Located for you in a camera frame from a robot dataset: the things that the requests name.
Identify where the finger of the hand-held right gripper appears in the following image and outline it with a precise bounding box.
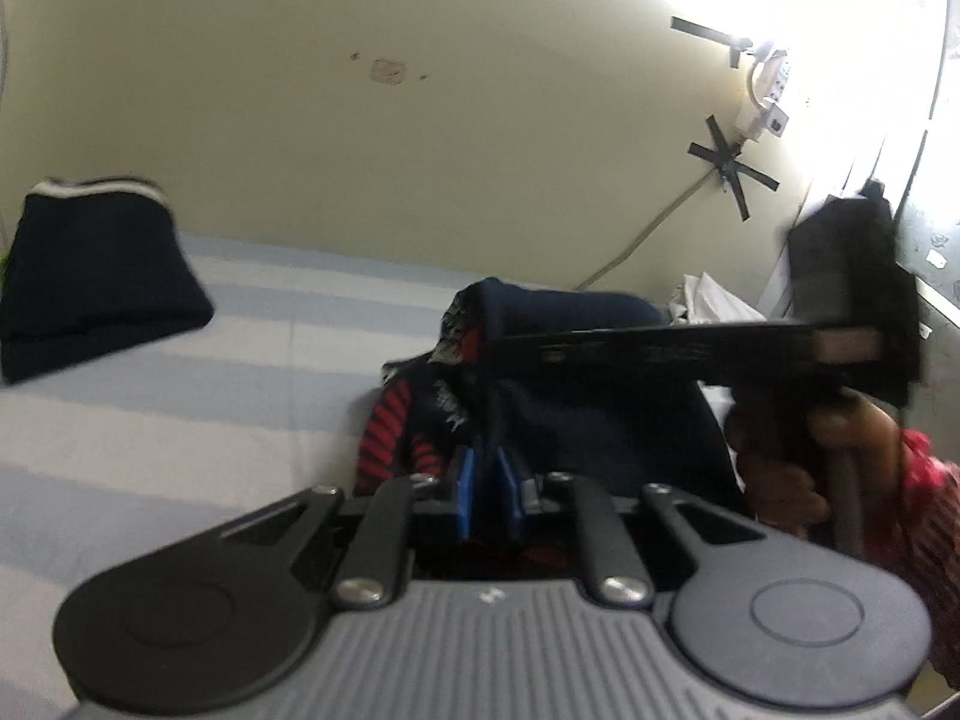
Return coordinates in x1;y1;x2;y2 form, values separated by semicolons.
478;320;820;385

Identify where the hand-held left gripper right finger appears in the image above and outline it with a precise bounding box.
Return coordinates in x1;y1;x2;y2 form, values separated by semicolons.
495;448;766;608

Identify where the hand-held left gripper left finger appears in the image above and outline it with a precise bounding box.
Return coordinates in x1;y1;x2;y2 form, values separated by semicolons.
223;448;477;611

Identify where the navy red patterned garment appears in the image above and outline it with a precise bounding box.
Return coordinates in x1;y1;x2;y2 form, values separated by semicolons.
352;276;747;522

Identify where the navy garment white trim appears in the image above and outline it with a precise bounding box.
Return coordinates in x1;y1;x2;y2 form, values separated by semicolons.
0;175;216;385

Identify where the person's right forearm red sleeve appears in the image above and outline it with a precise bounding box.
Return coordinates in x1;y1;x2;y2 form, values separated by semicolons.
862;426;960;695

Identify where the person's right hand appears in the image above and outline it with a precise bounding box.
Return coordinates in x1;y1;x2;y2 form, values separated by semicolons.
722;396;902;565

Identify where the white cloth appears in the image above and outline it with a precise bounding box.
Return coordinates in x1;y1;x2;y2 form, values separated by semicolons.
669;271;767;328

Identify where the black tape cross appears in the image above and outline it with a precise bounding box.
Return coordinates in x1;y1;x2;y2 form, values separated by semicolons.
688;115;782;223

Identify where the striped blue grey bedsheet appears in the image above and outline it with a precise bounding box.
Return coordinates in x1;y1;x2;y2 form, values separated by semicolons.
0;231;665;720

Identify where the black tape strip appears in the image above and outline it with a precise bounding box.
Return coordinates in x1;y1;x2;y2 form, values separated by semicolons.
670;15;755;70

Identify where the white window frame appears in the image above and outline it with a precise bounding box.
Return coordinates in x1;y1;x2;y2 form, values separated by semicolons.
757;52;960;338

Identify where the grey wall cable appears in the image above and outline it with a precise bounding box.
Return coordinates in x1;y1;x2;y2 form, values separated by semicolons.
573;163;722;293

